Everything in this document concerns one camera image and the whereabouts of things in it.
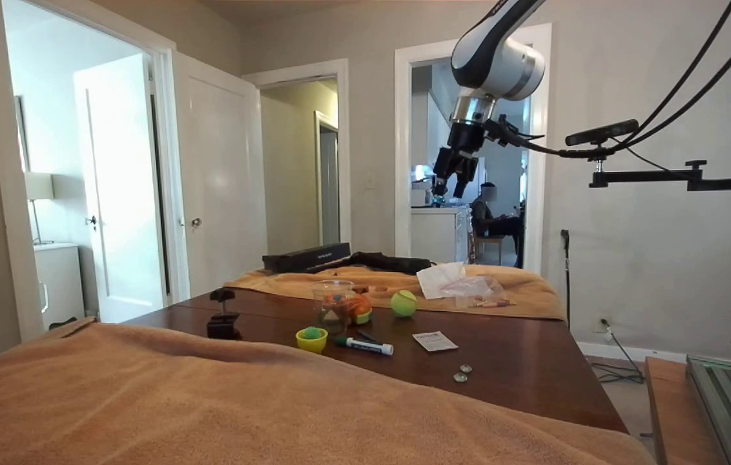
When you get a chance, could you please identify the long black box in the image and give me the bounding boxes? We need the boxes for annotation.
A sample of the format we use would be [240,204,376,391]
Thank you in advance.
[258,240,354,276]

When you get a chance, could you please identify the glass framed tray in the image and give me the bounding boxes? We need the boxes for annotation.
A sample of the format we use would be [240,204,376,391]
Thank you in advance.
[686,357,731,465]

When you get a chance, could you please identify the cables on floor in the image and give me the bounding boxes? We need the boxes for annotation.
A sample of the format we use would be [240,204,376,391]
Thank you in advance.
[593,322,649,388]

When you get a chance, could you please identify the orange towel with bag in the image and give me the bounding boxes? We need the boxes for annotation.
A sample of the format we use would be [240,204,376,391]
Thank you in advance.
[230,262,565,322]

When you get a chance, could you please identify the black stereo camera bar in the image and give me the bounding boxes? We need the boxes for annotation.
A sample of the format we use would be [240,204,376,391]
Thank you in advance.
[563,116,644,149]

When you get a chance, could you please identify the white inner room door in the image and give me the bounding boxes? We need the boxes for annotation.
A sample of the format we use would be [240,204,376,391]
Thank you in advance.
[73,55,169,325]

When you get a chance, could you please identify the black fabric bag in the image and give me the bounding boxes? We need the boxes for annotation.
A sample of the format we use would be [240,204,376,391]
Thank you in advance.
[333,250,436,280]

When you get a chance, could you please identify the white open panel door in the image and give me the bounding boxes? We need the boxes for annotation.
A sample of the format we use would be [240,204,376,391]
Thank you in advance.
[172,50,270,300]

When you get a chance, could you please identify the green white dry-erase marker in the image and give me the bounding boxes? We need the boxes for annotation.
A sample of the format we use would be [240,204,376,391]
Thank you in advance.
[343,334,398,360]

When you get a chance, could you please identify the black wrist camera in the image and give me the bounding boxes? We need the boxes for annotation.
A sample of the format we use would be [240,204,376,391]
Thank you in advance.
[487,113,527,148]

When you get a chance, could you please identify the large orange towel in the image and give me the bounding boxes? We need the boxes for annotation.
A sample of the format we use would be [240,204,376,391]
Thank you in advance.
[0,321,657,465]

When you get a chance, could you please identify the white bedroom cabinet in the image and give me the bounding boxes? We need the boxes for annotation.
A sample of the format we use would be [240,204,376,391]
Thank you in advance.
[35,244,89,331]

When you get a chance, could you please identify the thin black pole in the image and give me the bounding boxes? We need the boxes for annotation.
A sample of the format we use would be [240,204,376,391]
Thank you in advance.
[559,228,577,331]

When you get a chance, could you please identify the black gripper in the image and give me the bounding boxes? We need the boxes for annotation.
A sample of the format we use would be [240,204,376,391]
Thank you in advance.
[430,116,491,202]

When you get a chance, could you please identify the black clamp stand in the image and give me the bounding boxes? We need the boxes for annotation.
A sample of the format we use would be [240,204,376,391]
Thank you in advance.
[205,285,246,340]

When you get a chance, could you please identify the small orange toy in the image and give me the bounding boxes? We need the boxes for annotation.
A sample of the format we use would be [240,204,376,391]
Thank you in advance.
[316,281,378,328]

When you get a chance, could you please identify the yellow cup green inside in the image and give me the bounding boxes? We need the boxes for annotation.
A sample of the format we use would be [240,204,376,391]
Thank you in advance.
[292,322,332,353]

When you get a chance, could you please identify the person in dark clothes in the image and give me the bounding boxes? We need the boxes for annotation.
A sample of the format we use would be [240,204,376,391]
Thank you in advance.
[467,178,525,245]

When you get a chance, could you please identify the black cable bundle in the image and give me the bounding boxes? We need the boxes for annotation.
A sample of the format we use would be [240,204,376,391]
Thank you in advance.
[502,0,731,165]

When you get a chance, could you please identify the white shade table lamp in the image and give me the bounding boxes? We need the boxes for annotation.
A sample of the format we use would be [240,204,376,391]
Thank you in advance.
[27,170,57,202]

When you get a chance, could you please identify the clear plastic zip bag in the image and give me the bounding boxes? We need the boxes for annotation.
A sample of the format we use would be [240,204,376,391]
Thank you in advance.
[444,275,512,309]

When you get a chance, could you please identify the white kitchen counter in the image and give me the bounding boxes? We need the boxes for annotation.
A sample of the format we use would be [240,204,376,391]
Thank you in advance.
[408,204,470,267]

